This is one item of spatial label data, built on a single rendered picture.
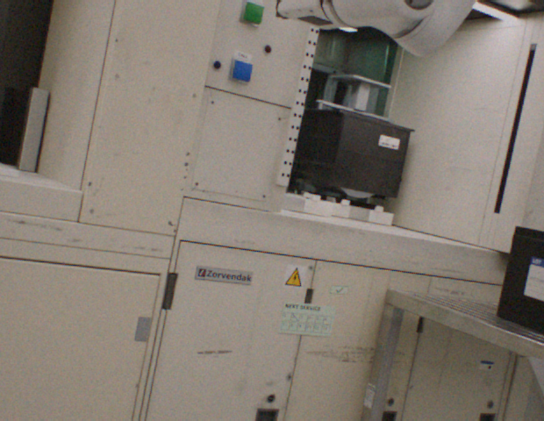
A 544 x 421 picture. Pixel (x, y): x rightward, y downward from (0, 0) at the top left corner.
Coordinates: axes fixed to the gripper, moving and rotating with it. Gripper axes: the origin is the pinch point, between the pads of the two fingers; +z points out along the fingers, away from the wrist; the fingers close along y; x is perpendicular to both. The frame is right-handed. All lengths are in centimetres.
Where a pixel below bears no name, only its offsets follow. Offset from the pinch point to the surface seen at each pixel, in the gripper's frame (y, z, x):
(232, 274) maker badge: 5.9, 11.6, -45.1
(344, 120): 45, 43, -10
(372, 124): 53, 43, -9
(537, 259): 50, -16, -32
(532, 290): 50, -17, -37
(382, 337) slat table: 40, 8, -54
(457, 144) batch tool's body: 70, 31, -10
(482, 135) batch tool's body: 70, 24, -8
